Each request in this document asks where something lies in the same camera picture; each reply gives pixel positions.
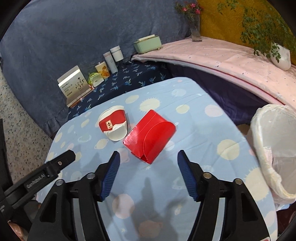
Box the red and white paper cup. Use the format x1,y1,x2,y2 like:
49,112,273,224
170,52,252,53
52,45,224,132
98,105,128,142

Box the red paper box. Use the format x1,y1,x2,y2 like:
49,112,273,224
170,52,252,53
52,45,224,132
123,109,176,164

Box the person's left hand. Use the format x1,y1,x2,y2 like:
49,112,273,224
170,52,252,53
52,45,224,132
8,221,28,241

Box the light blue dotted tablecloth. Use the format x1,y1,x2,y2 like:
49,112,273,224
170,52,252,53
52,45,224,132
47,77,278,240

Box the white bin with liner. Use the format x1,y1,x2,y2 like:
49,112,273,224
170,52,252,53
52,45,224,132
250,104,295,204

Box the white botanical print box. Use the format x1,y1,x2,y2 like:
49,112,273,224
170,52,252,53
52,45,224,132
57,65,94,108

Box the green yellow small packet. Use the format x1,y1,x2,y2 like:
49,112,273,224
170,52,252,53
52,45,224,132
88,72,104,87

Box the pink dotted sheet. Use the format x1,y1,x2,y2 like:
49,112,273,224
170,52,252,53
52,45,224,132
132,37,295,109

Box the navy leaf print cloth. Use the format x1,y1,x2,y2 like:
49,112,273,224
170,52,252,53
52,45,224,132
68,61,172,120

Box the blue grey fabric cover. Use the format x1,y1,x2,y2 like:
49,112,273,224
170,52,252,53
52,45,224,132
1,1,189,136

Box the tall white pink bottle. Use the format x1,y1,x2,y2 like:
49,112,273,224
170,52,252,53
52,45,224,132
103,51,118,74

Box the potted green plant white pot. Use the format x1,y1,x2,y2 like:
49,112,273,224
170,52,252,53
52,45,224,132
217,0,293,71

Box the white lidded jar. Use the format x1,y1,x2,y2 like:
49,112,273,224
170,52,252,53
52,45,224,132
110,46,124,62

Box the mint green lunch box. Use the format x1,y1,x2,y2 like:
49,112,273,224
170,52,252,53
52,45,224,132
134,35,162,54

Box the glass vase pink flowers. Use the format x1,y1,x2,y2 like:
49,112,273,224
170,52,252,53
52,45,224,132
175,1,203,42

